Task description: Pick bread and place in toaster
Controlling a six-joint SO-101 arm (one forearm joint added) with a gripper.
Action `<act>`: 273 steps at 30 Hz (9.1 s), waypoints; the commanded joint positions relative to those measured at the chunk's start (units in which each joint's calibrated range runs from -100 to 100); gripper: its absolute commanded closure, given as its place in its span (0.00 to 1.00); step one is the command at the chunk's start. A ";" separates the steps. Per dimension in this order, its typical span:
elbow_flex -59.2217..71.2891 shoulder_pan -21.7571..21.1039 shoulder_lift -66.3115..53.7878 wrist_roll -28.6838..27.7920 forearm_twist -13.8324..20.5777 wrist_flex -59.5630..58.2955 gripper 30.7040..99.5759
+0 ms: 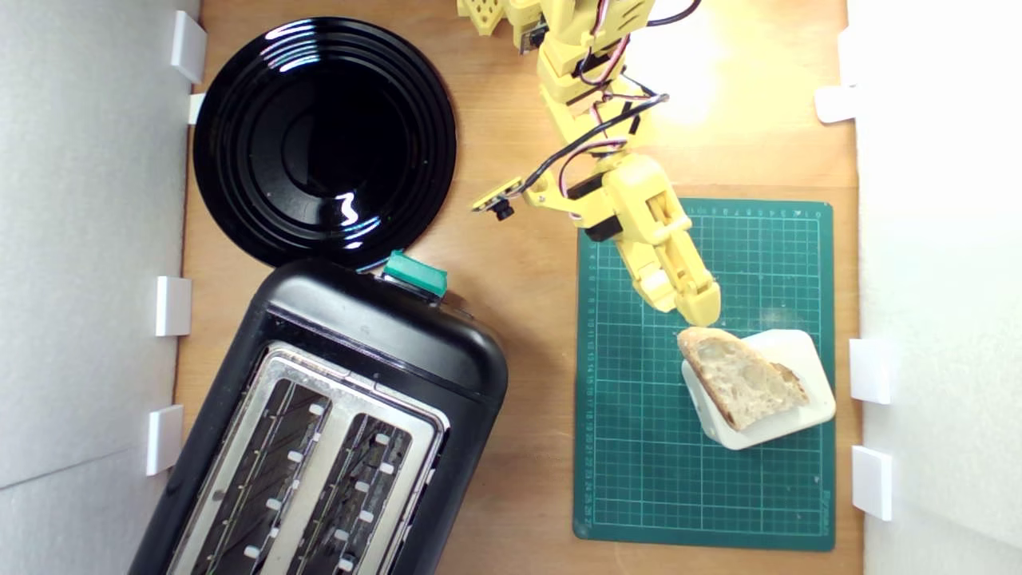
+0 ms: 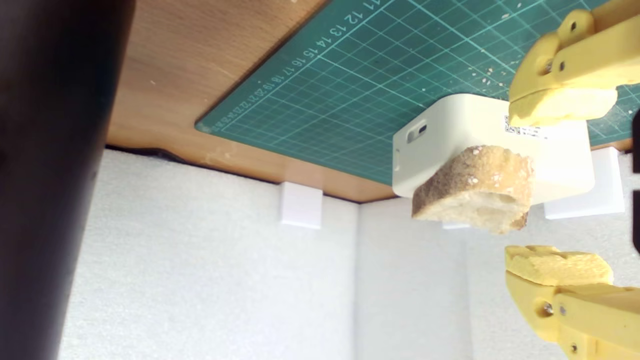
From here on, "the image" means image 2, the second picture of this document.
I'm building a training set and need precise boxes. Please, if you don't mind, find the white wall clip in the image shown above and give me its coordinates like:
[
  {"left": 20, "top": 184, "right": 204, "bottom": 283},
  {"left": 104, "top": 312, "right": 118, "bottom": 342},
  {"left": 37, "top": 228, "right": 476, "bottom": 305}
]
[
  {"left": 280, "top": 181, "right": 323, "bottom": 230},
  {"left": 544, "top": 146, "right": 626, "bottom": 221}
]

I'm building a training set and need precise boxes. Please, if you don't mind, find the white rounded block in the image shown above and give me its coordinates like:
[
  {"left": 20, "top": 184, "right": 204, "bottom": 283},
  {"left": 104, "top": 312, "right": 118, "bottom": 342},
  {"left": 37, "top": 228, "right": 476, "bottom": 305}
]
[{"left": 391, "top": 93, "right": 596, "bottom": 206}]

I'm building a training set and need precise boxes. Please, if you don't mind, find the brown bread slice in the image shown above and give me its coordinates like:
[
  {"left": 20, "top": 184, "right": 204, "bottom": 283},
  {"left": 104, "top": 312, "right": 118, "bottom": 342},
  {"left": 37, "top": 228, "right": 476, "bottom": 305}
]
[{"left": 411, "top": 145, "right": 536, "bottom": 236}]

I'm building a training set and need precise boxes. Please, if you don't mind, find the green cutting mat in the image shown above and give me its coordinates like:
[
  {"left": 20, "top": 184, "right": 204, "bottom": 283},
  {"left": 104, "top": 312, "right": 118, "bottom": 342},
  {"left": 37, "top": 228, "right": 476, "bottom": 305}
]
[{"left": 195, "top": 0, "right": 640, "bottom": 187}]

